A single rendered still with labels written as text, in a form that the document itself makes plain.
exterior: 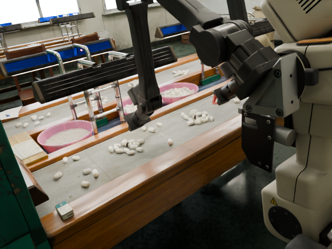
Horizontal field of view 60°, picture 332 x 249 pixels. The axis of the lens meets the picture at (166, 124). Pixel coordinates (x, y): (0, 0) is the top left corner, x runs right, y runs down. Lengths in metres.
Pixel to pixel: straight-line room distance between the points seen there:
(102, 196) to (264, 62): 0.67
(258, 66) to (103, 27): 6.26
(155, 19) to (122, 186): 6.58
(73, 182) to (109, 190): 0.19
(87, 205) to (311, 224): 0.65
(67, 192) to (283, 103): 0.80
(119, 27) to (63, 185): 5.96
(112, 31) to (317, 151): 6.28
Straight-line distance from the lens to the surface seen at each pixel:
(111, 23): 6.81
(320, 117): 0.74
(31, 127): 1.74
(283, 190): 0.86
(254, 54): 0.59
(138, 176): 1.04
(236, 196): 2.10
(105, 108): 1.70
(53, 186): 1.16
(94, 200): 0.99
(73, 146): 1.34
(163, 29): 2.02
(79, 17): 4.34
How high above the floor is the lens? 1.37
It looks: 26 degrees down
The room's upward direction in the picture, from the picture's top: 7 degrees counter-clockwise
